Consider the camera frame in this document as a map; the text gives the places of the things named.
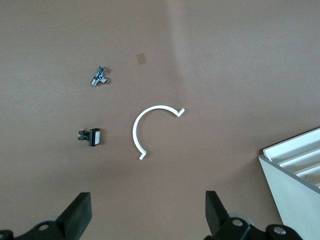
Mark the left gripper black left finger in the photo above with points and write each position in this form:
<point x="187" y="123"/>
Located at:
<point x="75" y="215"/>

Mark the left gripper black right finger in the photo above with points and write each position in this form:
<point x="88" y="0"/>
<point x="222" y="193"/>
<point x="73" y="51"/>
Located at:
<point x="217" y="215"/>

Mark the white plastic drawer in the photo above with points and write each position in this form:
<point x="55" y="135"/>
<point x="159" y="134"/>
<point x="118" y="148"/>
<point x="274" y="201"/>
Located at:
<point x="287" y="146"/>

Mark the black square push button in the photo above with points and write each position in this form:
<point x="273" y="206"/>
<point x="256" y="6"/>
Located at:
<point x="93" y="137"/>

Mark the white C-shaped pipe clamp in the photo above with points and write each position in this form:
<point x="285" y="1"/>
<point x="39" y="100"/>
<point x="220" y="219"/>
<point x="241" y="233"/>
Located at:
<point x="135" y="130"/>

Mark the chrome metal valve fitting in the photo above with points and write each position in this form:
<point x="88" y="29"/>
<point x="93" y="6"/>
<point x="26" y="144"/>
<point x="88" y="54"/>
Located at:
<point x="99" y="77"/>

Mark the small brown tape patch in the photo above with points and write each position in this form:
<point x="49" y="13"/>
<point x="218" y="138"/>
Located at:
<point x="141" y="59"/>

